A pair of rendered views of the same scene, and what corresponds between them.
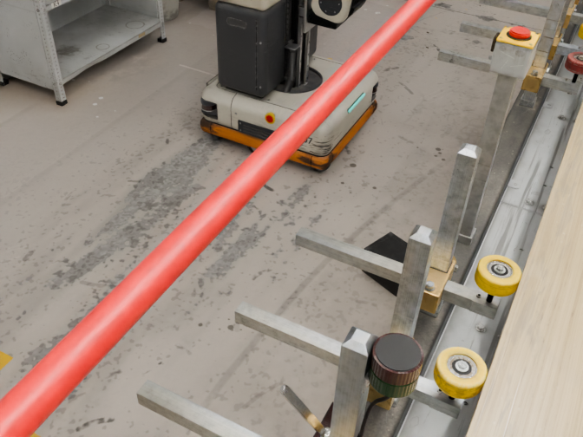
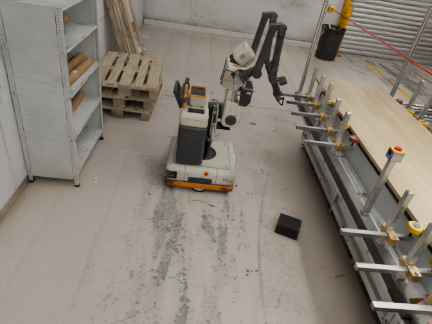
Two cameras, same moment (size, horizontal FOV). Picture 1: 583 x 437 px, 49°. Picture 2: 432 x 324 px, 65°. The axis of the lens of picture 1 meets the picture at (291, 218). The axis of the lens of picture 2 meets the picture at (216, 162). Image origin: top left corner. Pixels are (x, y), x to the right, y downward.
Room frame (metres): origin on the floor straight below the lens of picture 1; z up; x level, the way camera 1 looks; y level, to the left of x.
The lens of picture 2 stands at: (0.19, 1.43, 2.13)
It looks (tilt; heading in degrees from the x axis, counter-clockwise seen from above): 34 degrees down; 328
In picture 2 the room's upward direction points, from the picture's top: 10 degrees clockwise
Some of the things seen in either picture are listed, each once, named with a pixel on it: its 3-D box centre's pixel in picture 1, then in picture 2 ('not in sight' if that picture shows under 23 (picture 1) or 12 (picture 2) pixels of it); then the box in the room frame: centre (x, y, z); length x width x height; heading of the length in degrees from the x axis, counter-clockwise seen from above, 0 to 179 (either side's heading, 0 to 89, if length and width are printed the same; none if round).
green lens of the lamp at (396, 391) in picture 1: (394, 371); not in sight; (0.48, -0.13, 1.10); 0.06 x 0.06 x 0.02
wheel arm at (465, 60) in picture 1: (506, 70); (328, 144); (1.85, -0.65, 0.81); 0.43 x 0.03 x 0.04; 64
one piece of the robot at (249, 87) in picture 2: not in sight; (243, 89); (2.61, -0.24, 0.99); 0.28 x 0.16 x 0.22; 154
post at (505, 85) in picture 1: (484, 161); (377, 188); (1.18, -0.42, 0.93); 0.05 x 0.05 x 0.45; 64
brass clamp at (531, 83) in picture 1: (535, 75); (337, 144); (1.83, -0.73, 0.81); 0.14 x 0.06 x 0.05; 154
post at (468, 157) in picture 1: (444, 247); (392, 222); (0.95, -0.31, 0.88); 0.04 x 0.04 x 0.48; 64
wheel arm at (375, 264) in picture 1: (392, 270); (376, 234); (0.95, -0.21, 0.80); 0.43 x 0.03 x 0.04; 64
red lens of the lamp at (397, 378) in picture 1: (396, 358); not in sight; (0.48, -0.13, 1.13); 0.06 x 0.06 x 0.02
